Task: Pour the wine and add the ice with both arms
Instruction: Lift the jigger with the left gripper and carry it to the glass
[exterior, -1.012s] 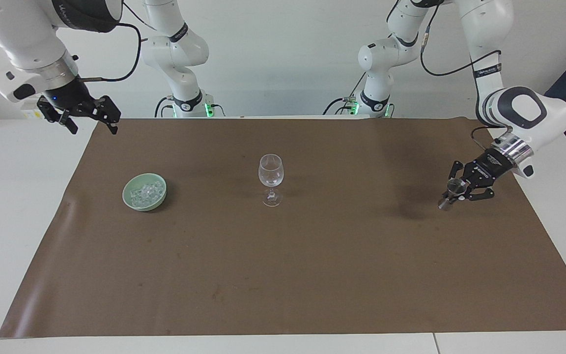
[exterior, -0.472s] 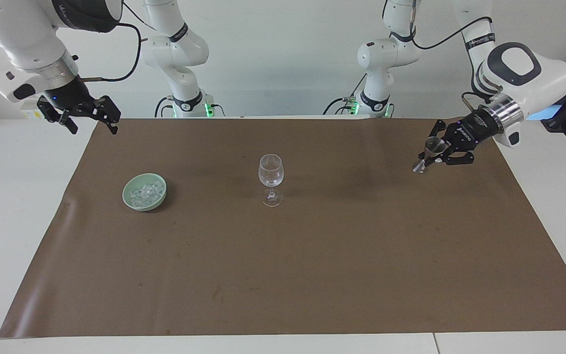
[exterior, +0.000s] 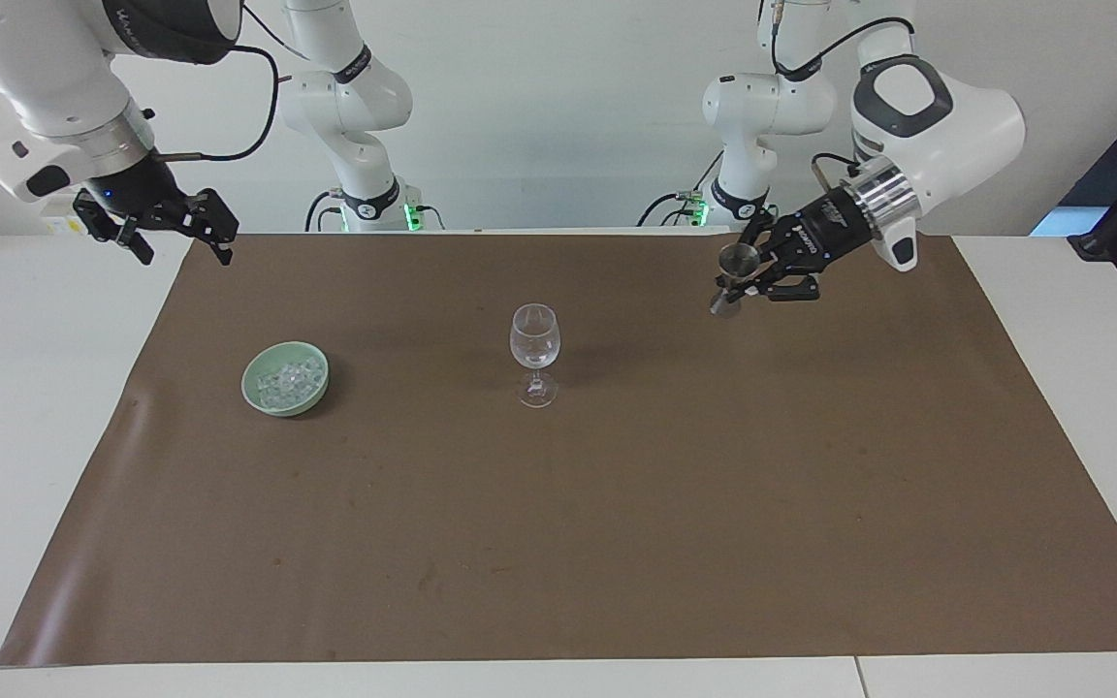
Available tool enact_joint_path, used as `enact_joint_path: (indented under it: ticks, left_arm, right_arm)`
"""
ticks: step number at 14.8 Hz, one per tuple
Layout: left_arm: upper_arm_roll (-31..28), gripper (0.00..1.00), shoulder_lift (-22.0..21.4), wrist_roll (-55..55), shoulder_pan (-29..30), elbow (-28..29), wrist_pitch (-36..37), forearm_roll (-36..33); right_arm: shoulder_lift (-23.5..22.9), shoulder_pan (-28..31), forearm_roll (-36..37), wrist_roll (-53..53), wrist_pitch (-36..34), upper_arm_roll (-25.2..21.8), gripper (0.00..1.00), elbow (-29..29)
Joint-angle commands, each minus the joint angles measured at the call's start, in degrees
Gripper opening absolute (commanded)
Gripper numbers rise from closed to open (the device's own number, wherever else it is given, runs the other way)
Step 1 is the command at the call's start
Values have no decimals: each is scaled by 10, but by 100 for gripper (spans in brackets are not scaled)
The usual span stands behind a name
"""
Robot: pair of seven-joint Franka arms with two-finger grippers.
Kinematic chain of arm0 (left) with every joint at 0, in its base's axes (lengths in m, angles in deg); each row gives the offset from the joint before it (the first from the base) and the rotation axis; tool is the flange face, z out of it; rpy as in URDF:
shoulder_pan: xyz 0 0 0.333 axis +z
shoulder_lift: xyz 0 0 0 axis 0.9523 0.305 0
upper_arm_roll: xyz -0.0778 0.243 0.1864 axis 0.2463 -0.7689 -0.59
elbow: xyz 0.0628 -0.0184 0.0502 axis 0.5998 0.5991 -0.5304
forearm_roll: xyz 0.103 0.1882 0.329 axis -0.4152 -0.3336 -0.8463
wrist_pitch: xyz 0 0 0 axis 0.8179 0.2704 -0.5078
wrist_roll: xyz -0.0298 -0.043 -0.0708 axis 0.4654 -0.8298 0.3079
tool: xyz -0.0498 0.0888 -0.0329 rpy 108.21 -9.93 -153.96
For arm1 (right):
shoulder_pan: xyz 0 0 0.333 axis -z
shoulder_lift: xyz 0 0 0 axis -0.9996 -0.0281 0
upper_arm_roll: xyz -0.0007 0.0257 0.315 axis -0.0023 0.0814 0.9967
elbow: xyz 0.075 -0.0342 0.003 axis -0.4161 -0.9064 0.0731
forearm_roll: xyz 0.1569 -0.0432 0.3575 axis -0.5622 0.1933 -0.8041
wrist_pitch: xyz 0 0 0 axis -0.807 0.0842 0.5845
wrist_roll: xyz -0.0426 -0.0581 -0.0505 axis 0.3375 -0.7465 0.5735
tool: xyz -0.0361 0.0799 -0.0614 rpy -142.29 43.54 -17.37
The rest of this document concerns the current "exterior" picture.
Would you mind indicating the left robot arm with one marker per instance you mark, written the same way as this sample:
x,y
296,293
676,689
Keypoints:
x,y
956,107

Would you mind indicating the metal jigger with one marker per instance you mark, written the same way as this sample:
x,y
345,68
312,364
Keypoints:
x,y
741,260

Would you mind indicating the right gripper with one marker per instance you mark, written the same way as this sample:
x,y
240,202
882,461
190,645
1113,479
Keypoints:
x,y
137,189

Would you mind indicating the clear wine glass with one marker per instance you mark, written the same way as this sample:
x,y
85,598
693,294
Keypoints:
x,y
534,339

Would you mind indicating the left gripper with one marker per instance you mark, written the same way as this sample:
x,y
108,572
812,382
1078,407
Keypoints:
x,y
825,233

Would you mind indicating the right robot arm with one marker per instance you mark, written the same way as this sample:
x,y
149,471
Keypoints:
x,y
35,78

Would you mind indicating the clear ice cubes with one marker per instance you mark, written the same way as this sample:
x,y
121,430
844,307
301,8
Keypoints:
x,y
287,380

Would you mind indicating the green bowl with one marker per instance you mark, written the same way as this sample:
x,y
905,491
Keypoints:
x,y
263,399

